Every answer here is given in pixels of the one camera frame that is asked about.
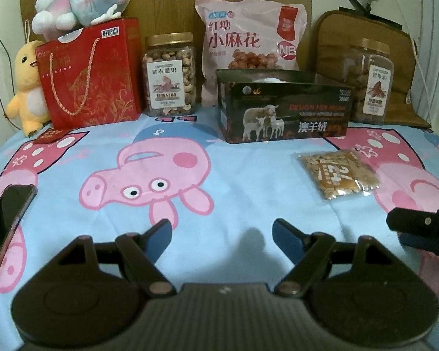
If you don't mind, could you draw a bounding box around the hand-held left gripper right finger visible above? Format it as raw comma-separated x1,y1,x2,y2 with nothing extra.
272,218,387,297

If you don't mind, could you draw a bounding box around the yellow chick plush toy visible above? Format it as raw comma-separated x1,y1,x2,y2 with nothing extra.
5,40,52,137

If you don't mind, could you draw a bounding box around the wooden headboard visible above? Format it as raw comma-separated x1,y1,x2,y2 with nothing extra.
20,0,317,118

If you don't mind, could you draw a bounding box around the cashew jar with gold lid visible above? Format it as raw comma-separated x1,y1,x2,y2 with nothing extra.
143,33,197,118

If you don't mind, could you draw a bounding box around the white cable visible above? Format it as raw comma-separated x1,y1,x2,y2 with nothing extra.
406,33,430,116

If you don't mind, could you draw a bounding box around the red gift bag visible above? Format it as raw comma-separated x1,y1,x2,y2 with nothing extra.
35,18,143,131

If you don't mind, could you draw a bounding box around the black smartphone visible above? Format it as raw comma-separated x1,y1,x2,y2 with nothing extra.
0,184,38,296

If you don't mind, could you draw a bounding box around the cartoon pig printed bed sheet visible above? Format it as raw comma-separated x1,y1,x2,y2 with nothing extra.
0,111,439,351

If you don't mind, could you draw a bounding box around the pecan jar with gold lid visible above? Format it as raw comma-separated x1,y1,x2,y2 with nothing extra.
346,37,395,124

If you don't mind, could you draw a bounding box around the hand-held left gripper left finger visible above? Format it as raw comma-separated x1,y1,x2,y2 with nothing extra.
56,218,173,297

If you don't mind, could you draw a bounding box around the pink snack bag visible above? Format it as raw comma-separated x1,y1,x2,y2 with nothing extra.
195,0,308,107

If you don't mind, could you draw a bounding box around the brown seat cushion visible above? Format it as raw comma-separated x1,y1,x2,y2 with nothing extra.
312,10,431,129

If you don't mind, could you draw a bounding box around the small red packet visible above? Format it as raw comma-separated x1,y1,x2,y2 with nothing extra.
34,128,67,145

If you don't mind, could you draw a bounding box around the black cardboard box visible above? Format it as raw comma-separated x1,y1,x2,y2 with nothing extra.
216,69,355,144

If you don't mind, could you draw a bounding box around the clear mixed nuts packet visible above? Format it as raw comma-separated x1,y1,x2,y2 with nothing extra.
293,148,380,201

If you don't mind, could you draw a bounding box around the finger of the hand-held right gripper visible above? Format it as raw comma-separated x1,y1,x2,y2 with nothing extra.
385,207,439,264

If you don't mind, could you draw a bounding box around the pink grey plush toy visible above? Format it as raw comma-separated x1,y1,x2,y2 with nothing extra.
32,0,131,42

